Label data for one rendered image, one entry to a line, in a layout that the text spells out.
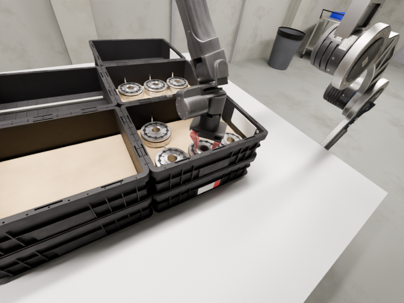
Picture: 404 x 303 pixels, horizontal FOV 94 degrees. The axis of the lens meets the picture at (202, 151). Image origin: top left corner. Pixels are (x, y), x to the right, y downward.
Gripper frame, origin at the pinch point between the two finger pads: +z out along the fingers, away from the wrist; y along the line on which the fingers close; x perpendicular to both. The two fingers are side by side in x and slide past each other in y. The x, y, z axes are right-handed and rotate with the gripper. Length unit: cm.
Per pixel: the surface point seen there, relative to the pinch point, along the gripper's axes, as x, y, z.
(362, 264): 22, 120, 87
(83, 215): -30.3, -20.8, 1.9
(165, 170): -17.1, -6.6, -5.2
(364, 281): 11, 117, 87
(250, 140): 2.4, 13.1, -5.8
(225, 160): -2.4, 7.5, 0.9
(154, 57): 67, -48, 3
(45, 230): -35.4, -25.9, 2.1
